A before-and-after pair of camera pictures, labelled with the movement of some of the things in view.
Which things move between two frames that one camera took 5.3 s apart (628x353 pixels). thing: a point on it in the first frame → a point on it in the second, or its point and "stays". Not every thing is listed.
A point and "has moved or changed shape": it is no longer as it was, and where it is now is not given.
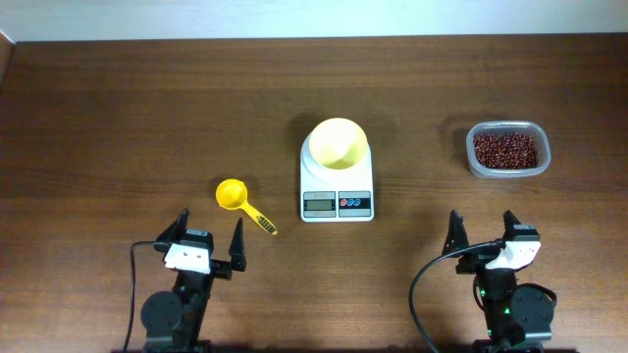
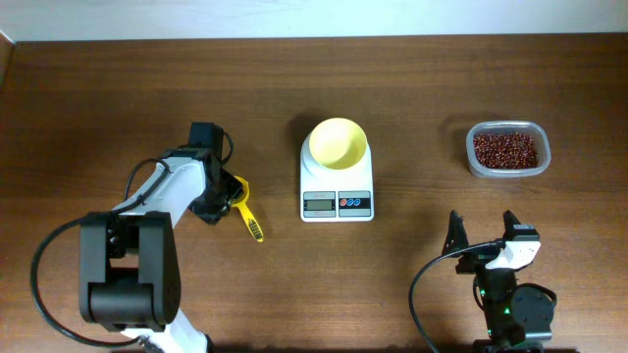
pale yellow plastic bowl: x=338 y=142 stays
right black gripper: x=456 y=237 stays
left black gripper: x=236 y=252 → x=214 y=215
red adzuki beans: x=505 y=150 stays
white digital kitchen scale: x=336 y=195 stays
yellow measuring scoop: x=232 y=193 has moved or changed shape
